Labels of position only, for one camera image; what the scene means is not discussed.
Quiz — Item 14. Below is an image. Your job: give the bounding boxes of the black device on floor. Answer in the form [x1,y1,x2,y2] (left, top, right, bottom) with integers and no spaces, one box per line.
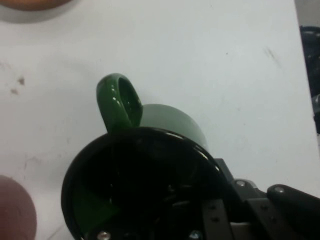
[299,24,320,137]

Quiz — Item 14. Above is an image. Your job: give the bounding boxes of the red enamel mug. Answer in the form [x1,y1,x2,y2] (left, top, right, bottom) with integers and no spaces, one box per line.
[0,174,38,240]

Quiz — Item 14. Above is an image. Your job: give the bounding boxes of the wooden mug tree stand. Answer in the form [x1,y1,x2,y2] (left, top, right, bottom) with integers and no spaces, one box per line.
[0,0,73,12]

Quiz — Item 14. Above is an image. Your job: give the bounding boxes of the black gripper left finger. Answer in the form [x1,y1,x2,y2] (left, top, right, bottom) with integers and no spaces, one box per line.
[84,198,235,240]

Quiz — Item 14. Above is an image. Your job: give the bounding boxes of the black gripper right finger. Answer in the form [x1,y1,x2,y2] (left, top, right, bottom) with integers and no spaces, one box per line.
[215,158,320,240]

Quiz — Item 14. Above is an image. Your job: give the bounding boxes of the green enamel mug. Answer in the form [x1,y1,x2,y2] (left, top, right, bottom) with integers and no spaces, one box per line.
[61,72,241,240]

